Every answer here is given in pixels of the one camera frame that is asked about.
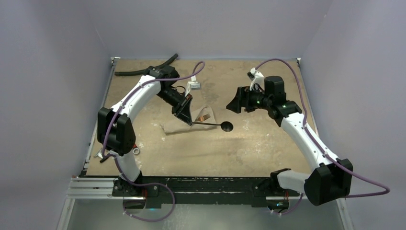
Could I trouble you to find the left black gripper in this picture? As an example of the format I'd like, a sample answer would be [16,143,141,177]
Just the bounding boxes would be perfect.
[156,88,192,126]

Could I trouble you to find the black spoon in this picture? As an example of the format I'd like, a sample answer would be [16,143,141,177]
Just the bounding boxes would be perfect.
[193,121,234,132]

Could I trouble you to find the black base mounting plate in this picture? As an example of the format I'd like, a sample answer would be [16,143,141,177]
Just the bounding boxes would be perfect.
[112,176,299,208]

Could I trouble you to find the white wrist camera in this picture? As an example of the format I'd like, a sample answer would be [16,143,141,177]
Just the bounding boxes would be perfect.
[247,68,264,91]
[185,81,202,95]

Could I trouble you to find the aluminium frame rail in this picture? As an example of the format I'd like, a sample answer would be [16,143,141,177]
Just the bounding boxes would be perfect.
[68,176,286,198]

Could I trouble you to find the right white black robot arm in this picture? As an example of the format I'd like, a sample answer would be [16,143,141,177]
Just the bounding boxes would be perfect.
[226,76,353,206]

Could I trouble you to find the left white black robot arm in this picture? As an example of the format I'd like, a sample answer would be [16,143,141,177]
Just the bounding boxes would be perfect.
[97,65,194,196]

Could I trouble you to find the black foam tube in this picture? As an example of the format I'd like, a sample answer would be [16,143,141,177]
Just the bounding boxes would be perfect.
[114,53,179,77]

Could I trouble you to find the beige cloth napkin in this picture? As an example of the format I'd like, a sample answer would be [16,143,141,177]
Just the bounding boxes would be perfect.
[160,105,218,137]

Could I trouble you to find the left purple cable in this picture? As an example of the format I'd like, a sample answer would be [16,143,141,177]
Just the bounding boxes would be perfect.
[101,61,206,222]

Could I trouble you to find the red handled wrench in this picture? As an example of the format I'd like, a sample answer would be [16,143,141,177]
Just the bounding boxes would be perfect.
[132,145,140,155]

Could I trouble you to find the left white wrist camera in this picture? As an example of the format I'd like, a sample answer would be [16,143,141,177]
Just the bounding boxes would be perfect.
[185,81,202,95]

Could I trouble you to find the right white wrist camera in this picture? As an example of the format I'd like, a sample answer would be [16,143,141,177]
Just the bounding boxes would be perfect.
[247,68,264,91]

